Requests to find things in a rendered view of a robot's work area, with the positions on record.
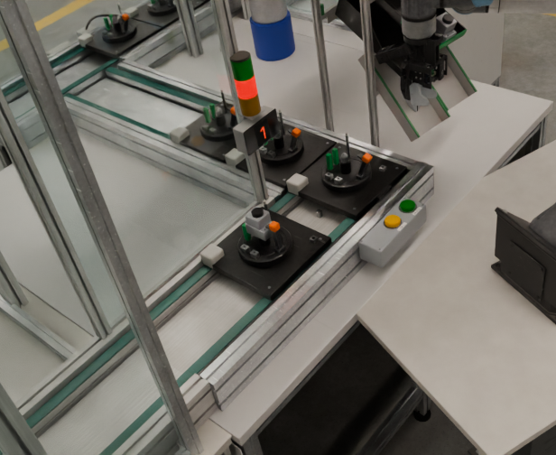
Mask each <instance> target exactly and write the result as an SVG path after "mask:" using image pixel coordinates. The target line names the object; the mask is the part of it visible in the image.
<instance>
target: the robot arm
mask: <svg viewBox="0 0 556 455"><path fill-rule="evenodd" d="M401 5H402V32H403V41H402V42H398V43H396V44H393V45H390V46H389V45H388V46H385V47H384V48H382V49H381V50H380V51H379V52H378V53H377V54H376V55H375V57H376V59H377V61H378V63H379V64H382V63H387V62H389V61H391V60H395V59H398V58H401V57H403V58H404V60H403V63H402V67H401V76H400V78H401V83H400V86H401V91H402V93H403V97H404V99H405V100H406V102H407V104H408V105H409V107H410V108H411V109H412V110H413V111H414V112H417V111H418V110H419V108H420V106H428V105H429V100H428V99H434V98H436V97H437V92H436V91H435V90H434V89H433V88H432V87H431V83H432V82H435V81H436V80H442V79H443V78H444V75H446V76H447V70H448V55H445V54H441V53H440V43H441V42H442V41H443V34H438V33H435V32H436V8H452V9H453V10H454V11H455V12H456V13H458V14H473V13H482V14H484V13H497V14H556V0H401ZM444 61H445V70H444ZM528 226H529V228H530V229H531V230H532V231H533V232H535V233H536V234H537V235H538V236H539V237H541V238H542V239H544V240H545V241H546V242H548V243H549V244H551V245H552V246H554V247H555V248H556V202H555V203H554V204H553V205H552V206H550V207H549V208H548V209H546V210H545V211H544V212H542V213H541V214H540V215H538V216H537V217H535V218H534V219H533V220H532V221H531V223H530V224H529V225H528Z"/></svg>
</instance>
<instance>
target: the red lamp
mask: <svg viewBox="0 0 556 455"><path fill-rule="evenodd" d="M235 84H236V92H237V96H238V97H239V98H242V99H249V98H253V97H255V96H256V95H257V92H258V91H257V86H256V82H255V75H254V76H253V77H252V78H251V79H249V80H246V81H237V80H235Z"/></svg>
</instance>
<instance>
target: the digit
mask: <svg viewBox="0 0 556 455"><path fill-rule="evenodd" d="M255 134H256V139H257V143H258V147H259V146H260V145H261V144H263V143H264V142H265V141H267V140H268V139H269V138H270V137H271V135H270V130H269V125H268V121H267V118H266V119H265V120H264V121H263V122H261V123H260V124H259V125H257V126H256V127H255Z"/></svg>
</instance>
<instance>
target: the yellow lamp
mask: <svg viewBox="0 0 556 455"><path fill-rule="evenodd" d="M238 100H239V105H240V109H241V113H242V115H243V116H255V115H257V114H259V113H260V112H261V106H260V101H259V97H258V92H257V95H256V96H255V97H252V98H249V99H242V98H238Z"/></svg>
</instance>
